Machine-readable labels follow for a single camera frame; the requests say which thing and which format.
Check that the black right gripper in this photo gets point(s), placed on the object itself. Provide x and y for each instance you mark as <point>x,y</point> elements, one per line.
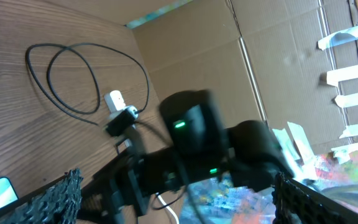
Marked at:
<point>111,189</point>

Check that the white power strip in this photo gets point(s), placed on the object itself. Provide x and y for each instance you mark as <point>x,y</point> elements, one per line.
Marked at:
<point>114,101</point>

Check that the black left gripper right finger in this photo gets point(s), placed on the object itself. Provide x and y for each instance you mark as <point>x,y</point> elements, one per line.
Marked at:
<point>297,203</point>

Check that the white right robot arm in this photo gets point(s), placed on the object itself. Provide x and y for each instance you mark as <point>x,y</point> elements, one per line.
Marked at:
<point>200,148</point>

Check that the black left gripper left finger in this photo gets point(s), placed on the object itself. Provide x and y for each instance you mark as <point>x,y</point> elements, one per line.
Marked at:
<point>56,204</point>

